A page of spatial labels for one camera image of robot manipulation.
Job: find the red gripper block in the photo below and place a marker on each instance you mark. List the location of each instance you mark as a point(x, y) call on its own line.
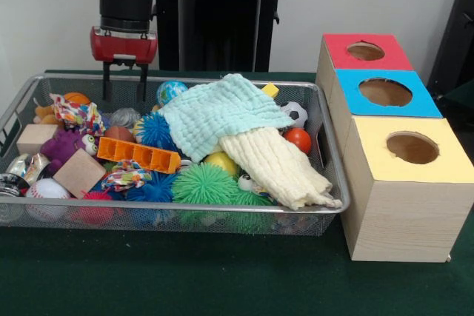
point(124, 47)

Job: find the clear plastic toy packet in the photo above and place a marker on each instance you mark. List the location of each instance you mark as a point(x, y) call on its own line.
point(125, 118)

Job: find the mint knitted cloth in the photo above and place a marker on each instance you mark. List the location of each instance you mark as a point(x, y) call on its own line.
point(222, 112)

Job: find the wooden box with three holes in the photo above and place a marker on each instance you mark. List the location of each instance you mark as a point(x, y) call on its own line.
point(407, 220)

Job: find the globe print ball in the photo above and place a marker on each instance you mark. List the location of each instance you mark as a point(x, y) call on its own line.
point(171, 91)

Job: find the orange long toy block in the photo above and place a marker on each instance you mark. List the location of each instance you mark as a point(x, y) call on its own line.
point(137, 155)

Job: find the purple plush monster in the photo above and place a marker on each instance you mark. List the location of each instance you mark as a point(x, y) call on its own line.
point(63, 147)

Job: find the tan wooden cube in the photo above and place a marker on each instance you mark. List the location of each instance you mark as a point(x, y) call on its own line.
point(79, 173)

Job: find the green spiky rubber ball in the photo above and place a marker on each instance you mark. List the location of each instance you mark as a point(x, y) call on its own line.
point(203, 184)

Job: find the small soccer ball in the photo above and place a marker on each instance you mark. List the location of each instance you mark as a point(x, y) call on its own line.
point(298, 114)

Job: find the cream knitted cloth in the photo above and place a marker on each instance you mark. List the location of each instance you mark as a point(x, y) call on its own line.
point(281, 168)

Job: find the orange-red smooth ball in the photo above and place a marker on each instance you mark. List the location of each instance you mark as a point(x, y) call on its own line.
point(298, 140)

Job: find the dark green table cloth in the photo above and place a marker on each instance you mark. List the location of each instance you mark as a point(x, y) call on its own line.
point(185, 279)

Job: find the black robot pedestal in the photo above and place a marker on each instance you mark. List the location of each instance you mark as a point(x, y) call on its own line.
point(222, 27)

